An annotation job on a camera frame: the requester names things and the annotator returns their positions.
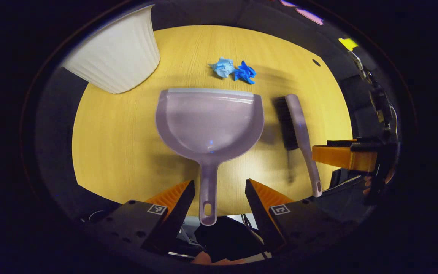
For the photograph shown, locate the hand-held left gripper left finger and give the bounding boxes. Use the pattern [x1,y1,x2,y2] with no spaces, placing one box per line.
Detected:
[80,180,196,255]

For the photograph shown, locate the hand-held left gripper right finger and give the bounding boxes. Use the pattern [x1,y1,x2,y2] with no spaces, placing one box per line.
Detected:
[244,178,343,253]

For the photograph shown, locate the small lilac broom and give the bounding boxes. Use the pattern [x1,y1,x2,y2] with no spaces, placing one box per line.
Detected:
[273,94,323,198]

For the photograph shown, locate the lilac plastic dustpan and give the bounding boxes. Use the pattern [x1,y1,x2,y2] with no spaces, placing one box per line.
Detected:
[156,88,264,226]

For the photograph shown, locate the dark blue paper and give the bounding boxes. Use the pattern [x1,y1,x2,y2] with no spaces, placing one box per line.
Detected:
[234,60,257,85]

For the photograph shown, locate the light blue paper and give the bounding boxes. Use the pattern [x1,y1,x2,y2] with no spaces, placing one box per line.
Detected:
[208,57,236,78]

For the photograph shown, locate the white ribbed garbage bin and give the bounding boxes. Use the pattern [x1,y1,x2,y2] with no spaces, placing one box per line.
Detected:
[62,5,161,94]

